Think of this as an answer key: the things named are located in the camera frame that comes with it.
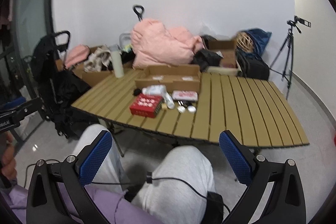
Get purple jacket sleeve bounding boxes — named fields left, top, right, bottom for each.
left=4, top=182, right=164, bottom=224

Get beige crumpled clothes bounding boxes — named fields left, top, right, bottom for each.
left=84, top=46, right=112, bottom=72

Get pink pouch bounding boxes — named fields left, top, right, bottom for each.
left=171, top=90, right=198, bottom=102

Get shallow cardboard tray box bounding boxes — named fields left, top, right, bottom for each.
left=135, top=65, right=201, bottom=93

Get person left hand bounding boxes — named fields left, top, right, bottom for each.
left=1, top=132, right=17, bottom=180

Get black garment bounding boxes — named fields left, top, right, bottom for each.
left=191, top=49, right=223, bottom=72

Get cardboard box right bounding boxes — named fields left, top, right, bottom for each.
left=203, top=40, right=242, bottom=76

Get blue bag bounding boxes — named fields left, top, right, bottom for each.
left=241, top=28, right=272, bottom=59

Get black cable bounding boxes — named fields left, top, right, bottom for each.
left=24, top=159, right=232, bottom=214

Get grey sweatpants leg left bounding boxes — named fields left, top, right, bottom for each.
left=72, top=123, right=124, bottom=195

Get black camera tripod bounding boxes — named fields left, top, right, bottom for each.
left=269, top=15, right=311, bottom=99

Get grey sweatpants leg right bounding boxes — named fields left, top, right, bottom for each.
left=132, top=145, right=215, bottom=223

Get pink puffy duvet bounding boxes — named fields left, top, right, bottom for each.
left=130, top=18, right=204, bottom=69

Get folding slatted wooden table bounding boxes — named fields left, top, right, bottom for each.
left=72, top=69, right=309, bottom=148

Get white round jar lid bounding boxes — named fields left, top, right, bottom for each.
left=187, top=105, right=197, bottom=113

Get red patterned box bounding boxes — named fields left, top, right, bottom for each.
left=129, top=94, right=163, bottom=118

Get woven rattan basket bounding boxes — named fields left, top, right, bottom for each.
left=236, top=32, right=254, bottom=53

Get grey sweatpants leg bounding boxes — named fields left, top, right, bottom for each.
left=132, top=145, right=215, bottom=223
left=72, top=123, right=124, bottom=195

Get black hair scrunchie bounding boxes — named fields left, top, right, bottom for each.
left=133, top=88, right=142, bottom=97

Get black folding cart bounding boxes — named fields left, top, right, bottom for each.
left=30, top=31, right=91, bottom=139

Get large cardboard box left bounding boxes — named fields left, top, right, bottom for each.
left=55, top=45, right=134, bottom=88

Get large white pill bottle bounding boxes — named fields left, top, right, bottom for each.
left=142, top=85, right=167, bottom=97

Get small white round jar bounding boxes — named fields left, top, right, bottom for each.
left=177, top=106, right=185, bottom=113

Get small white spray bottle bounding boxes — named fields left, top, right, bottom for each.
left=163, top=92, right=175, bottom=110

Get tall white thermos bottle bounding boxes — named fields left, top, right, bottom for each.
left=109, top=44, right=124, bottom=79

